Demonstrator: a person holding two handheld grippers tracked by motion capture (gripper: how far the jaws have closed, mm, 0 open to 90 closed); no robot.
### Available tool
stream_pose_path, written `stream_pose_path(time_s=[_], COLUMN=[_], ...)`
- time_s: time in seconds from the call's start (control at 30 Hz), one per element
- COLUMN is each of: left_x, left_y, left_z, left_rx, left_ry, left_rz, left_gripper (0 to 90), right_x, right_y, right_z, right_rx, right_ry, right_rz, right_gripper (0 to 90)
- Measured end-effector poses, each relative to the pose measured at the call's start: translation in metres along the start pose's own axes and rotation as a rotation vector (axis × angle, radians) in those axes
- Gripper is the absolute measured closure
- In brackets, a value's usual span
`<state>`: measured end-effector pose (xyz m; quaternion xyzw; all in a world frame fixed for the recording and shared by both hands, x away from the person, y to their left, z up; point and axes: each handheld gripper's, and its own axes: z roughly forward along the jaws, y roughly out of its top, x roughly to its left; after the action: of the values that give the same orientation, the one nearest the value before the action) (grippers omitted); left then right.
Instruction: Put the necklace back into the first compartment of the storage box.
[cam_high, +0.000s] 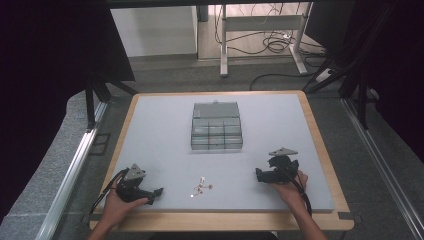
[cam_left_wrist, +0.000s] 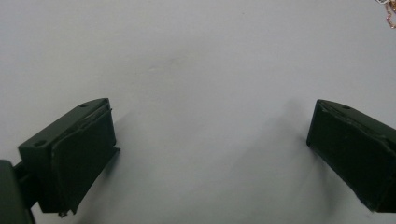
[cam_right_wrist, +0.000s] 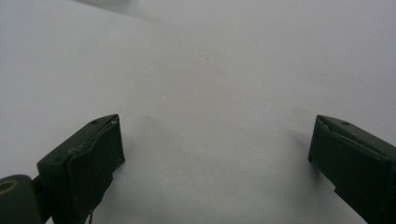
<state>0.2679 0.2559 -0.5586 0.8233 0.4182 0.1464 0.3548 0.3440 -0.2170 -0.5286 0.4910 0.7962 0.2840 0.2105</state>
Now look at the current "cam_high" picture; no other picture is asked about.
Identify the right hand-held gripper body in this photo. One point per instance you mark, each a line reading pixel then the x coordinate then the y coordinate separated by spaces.
pixel 283 168

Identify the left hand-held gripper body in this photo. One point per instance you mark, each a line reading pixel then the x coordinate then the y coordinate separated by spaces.
pixel 128 191

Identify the person's left hand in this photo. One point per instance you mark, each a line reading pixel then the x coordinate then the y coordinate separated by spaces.
pixel 115 210

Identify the person's right hand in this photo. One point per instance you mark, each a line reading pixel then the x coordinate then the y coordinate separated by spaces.
pixel 291 193

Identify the grey table mat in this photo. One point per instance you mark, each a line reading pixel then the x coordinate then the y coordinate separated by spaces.
pixel 173 160

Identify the small gold pendant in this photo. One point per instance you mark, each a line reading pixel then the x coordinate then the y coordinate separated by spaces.
pixel 197 190

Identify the white and gold earring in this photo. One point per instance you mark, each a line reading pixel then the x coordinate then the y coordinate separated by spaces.
pixel 201 181

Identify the small gold earring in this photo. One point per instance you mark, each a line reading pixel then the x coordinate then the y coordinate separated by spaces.
pixel 210 187

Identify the clear plastic compartment box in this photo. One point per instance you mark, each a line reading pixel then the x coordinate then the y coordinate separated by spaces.
pixel 216 128

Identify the black tape strip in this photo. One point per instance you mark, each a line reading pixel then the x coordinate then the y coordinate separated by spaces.
pixel 345 215

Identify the black metal stand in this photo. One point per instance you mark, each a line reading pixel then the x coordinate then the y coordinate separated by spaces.
pixel 361 86
pixel 96 96

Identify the white power strip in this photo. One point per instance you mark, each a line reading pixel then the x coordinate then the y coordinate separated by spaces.
pixel 324 75

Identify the dark curtain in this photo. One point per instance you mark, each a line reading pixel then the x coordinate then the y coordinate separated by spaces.
pixel 400 66
pixel 50 66

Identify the white cabinet panel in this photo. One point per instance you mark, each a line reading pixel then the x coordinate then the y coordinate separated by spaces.
pixel 153 31

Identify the aluminium floor rail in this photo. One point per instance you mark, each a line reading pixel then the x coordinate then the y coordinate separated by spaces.
pixel 71 176
pixel 383 166

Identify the white desk frame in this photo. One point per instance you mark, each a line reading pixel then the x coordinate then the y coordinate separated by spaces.
pixel 263 23

